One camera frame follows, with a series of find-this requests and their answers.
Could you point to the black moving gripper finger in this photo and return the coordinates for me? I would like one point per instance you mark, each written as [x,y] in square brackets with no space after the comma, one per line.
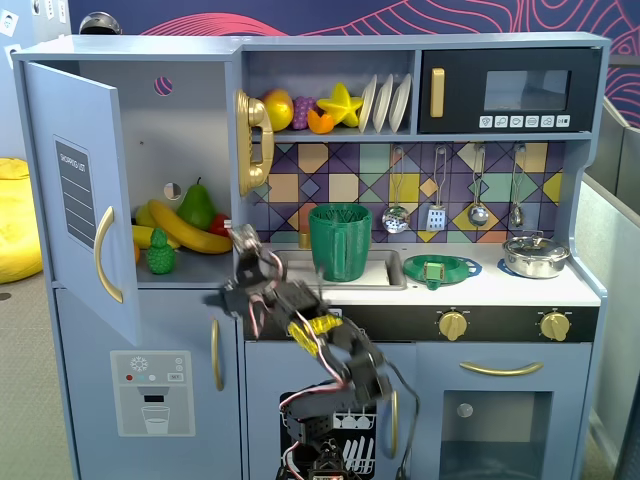
[230,300]

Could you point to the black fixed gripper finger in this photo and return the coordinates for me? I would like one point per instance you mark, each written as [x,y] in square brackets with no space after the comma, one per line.
[250,255]

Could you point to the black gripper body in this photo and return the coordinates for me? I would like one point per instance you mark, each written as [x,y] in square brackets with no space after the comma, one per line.
[248,268]

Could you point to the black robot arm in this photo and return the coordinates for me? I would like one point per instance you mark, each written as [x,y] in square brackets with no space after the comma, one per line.
[362,365]

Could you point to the green toy pineapple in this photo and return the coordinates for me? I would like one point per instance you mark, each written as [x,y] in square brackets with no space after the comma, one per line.
[160,257]

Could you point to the blue shopping list cabinet door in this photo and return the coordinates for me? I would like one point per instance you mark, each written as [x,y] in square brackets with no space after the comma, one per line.
[60,110]

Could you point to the red toy fruit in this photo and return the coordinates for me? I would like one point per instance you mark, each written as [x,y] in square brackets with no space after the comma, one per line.
[220,225]

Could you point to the gold toy faucet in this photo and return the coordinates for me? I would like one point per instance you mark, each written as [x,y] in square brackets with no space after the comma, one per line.
[304,241]

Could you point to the large yellow toy banana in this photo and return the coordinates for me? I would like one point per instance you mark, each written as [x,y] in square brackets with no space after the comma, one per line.
[195,239]

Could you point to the blue toy kitchen unit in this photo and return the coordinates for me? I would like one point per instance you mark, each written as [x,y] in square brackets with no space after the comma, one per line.
[350,310]

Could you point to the green toy pear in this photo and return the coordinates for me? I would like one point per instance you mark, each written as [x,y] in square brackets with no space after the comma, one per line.
[196,207]

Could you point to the blue dishwasher door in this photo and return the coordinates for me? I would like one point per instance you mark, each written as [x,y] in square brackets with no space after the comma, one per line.
[265,380]

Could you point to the orange toy fruit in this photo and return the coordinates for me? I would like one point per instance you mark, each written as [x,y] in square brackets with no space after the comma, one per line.
[137,254]

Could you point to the yellow toy lemon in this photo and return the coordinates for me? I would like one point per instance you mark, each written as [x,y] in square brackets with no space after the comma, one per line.
[144,216]

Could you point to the blue fridge door with dispenser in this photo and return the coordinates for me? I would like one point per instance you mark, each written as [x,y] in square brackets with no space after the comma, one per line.
[100,325]

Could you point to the gold toy telephone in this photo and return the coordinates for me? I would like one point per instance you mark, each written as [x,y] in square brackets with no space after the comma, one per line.
[250,115]

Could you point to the steel toy ladle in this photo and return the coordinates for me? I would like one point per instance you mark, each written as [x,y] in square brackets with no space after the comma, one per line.
[396,220]

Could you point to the yellow red toy mango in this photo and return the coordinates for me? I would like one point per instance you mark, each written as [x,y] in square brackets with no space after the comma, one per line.
[278,110]

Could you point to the orange toy slice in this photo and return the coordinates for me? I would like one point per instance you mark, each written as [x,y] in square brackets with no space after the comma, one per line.
[320,124]

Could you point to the purple toy grapes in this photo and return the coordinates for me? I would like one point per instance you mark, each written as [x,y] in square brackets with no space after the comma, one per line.
[303,112]

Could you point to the gold stove knob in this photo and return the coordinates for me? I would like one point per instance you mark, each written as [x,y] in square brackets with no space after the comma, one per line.
[554,326]
[453,326]

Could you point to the yellow toy starfruit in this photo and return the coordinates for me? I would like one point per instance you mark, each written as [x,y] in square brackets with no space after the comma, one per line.
[342,105]

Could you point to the steel toy spatula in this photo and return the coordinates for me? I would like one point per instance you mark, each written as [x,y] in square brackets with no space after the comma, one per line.
[436,217]

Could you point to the white toy plate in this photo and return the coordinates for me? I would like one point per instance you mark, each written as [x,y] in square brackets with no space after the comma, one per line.
[367,105]
[382,105]
[400,102]

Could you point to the steel toy spoon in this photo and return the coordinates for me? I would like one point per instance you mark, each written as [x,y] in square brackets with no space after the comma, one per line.
[478,215]

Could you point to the yellow bean bag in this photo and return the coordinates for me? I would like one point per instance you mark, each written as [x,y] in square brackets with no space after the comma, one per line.
[17,220]

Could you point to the blue oven door with window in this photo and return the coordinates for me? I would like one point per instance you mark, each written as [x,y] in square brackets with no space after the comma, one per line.
[500,385]

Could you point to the steel pot with lid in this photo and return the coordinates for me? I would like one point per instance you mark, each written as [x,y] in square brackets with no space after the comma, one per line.
[535,260]

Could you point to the black toy microwave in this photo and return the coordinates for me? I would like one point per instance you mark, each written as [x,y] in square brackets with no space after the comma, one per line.
[460,70]

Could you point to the white paper sheet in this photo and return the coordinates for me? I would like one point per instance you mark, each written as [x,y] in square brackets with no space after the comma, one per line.
[7,22]
[50,9]
[12,55]

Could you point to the grey fabric partition panel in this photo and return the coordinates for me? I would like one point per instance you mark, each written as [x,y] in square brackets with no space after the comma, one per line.
[600,310]

